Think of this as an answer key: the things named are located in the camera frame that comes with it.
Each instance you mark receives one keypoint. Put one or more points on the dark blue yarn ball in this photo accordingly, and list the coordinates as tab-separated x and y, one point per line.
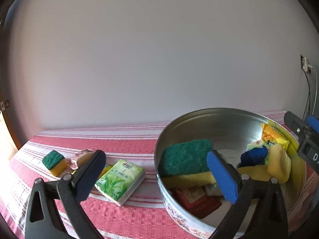
253	157

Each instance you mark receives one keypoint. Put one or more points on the red snack packet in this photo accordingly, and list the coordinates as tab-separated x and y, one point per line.
196	201

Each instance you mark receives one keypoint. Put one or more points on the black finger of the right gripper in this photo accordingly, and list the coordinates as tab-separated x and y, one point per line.
307	133

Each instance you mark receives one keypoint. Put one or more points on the green tissue pack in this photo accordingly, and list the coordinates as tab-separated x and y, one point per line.
118	183

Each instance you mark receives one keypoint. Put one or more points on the brass door knob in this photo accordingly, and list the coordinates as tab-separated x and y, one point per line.
5	105

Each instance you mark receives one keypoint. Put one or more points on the wall socket with plugs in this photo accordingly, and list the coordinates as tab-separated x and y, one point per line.
305	64

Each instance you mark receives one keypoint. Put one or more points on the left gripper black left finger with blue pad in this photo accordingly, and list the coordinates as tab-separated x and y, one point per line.
43	219

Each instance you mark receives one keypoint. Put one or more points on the wooden door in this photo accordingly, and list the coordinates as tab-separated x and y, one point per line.
9	141

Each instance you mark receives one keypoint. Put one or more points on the yellow green scrub sponge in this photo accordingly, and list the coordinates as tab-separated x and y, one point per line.
55	163
184	165

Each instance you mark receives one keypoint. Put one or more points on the yellow sponge cloth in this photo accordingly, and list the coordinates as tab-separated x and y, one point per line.
279	166

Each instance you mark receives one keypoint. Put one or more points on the pink floral snack wrapper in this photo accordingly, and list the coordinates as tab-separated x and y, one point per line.
80	158

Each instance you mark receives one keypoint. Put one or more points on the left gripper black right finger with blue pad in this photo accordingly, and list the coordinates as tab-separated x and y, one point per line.
269	219

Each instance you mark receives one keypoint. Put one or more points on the red white striped bedspread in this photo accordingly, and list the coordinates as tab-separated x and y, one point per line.
143	215

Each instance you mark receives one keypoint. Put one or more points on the round metal cookie tin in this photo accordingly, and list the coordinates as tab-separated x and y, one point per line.
230	131

